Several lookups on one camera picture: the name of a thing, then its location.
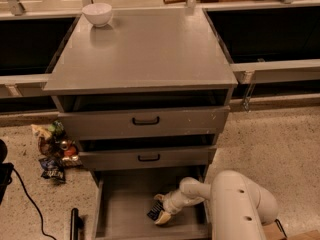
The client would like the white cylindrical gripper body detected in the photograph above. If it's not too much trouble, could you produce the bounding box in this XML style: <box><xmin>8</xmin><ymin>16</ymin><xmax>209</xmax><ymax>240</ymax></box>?
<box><xmin>162</xmin><ymin>190</ymin><xmax>204</xmax><ymax>215</ymax></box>

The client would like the dark blue rxbar wrapper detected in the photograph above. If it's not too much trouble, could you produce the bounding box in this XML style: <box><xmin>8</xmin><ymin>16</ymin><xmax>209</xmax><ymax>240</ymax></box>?
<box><xmin>147</xmin><ymin>200</ymin><xmax>164</xmax><ymax>221</ymax></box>

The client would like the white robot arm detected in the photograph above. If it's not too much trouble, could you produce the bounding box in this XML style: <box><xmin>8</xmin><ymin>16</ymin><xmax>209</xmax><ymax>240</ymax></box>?
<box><xmin>147</xmin><ymin>170</ymin><xmax>279</xmax><ymax>240</ymax></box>

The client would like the grey bottom drawer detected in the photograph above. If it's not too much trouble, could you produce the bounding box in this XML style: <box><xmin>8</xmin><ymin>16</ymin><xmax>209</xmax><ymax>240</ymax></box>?
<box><xmin>92</xmin><ymin>166</ymin><xmax>211</xmax><ymax>240</ymax></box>

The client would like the grey drawer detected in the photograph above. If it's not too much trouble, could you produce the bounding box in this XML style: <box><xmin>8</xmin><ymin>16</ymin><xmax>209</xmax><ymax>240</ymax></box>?
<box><xmin>59</xmin><ymin>106</ymin><xmax>229</xmax><ymax>140</ymax></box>
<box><xmin>79</xmin><ymin>146</ymin><xmax>216</xmax><ymax>171</ymax></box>
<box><xmin>92</xmin><ymin>166</ymin><xmax>211</xmax><ymax>240</ymax></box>

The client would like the grey middle drawer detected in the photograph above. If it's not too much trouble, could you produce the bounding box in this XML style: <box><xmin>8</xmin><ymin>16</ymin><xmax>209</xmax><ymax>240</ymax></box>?
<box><xmin>79</xmin><ymin>146</ymin><xmax>216</xmax><ymax>171</ymax></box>

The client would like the grey top drawer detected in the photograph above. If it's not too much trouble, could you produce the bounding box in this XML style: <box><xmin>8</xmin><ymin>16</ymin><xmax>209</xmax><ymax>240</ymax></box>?
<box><xmin>59</xmin><ymin>106</ymin><xmax>229</xmax><ymax>140</ymax></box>

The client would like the grey drawer cabinet with counter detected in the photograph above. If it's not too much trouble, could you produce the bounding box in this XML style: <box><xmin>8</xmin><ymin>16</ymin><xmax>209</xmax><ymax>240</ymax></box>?
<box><xmin>43</xmin><ymin>6</ymin><xmax>239</xmax><ymax>240</ymax></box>

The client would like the red and silver can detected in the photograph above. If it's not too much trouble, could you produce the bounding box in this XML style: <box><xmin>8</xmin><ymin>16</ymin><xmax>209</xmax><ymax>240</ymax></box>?
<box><xmin>60</xmin><ymin>140</ymin><xmax>78</xmax><ymax>161</ymax></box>

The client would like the brown cardboard box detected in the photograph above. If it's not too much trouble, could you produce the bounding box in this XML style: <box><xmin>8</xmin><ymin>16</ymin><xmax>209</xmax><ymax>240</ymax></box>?
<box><xmin>263</xmin><ymin>221</ymin><xmax>287</xmax><ymax>240</ymax></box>

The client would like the dark blue snack bag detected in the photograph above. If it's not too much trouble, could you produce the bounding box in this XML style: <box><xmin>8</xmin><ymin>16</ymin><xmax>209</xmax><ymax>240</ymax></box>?
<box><xmin>39</xmin><ymin>157</ymin><xmax>65</xmax><ymax>183</ymax></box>

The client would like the brown snack bag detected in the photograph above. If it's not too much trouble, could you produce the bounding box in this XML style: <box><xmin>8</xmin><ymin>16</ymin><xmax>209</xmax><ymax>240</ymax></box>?
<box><xmin>38</xmin><ymin>137</ymin><xmax>60</xmax><ymax>157</ymax></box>

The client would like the green snack bag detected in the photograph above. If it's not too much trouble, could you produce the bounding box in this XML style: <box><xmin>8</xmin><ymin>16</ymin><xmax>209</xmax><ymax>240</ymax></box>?
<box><xmin>48</xmin><ymin>120</ymin><xmax>65</xmax><ymax>137</ymax></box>

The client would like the yellow snack bag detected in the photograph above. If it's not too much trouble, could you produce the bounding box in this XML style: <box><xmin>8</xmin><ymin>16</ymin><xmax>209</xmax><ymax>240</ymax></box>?
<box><xmin>31</xmin><ymin>124</ymin><xmax>52</xmax><ymax>140</ymax></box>

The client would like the black device at left edge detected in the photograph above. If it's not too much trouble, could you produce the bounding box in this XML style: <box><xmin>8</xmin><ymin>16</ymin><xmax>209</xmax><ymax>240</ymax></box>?
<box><xmin>0</xmin><ymin>139</ymin><xmax>14</xmax><ymax>204</ymax></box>

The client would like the right dark bin table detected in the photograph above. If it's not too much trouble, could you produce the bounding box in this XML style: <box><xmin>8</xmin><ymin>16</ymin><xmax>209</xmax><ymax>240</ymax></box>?
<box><xmin>204</xmin><ymin>6</ymin><xmax>320</xmax><ymax>99</ymax></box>

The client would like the dark bin table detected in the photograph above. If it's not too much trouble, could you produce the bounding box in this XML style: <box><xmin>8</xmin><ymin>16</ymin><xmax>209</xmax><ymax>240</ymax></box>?
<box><xmin>204</xmin><ymin>6</ymin><xmax>320</xmax><ymax>99</ymax></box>
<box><xmin>0</xmin><ymin>14</ymin><xmax>79</xmax><ymax>114</ymax></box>

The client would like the white ceramic bowl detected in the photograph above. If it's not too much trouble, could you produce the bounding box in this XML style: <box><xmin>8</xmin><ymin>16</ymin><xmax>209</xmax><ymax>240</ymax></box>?
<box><xmin>82</xmin><ymin>3</ymin><xmax>112</xmax><ymax>27</ymax></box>

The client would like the left dark bin table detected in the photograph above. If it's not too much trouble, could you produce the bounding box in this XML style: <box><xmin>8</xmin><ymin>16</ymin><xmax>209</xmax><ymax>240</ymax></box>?
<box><xmin>0</xmin><ymin>14</ymin><xmax>79</xmax><ymax>114</ymax></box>

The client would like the black cylindrical post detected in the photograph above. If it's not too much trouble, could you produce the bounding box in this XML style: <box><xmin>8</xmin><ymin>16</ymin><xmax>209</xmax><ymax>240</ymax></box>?
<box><xmin>70</xmin><ymin>208</ymin><xmax>84</xmax><ymax>240</ymax></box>

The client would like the black cable on floor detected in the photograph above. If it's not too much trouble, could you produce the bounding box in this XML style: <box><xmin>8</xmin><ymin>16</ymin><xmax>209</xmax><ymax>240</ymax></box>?
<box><xmin>12</xmin><ymin>167</ymin><xmax>58</xmax><ymax>240</ymax></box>

